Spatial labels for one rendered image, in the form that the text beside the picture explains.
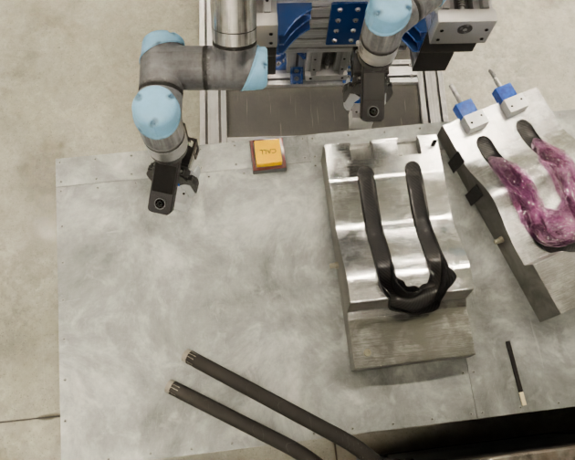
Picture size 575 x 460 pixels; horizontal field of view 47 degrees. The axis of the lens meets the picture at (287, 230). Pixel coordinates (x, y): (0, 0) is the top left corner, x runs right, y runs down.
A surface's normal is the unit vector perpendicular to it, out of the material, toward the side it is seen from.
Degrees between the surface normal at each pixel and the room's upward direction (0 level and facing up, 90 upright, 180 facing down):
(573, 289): 0
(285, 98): 0
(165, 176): 31
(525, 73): 0
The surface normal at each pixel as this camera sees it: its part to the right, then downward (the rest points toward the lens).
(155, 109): 0.04, -0.29
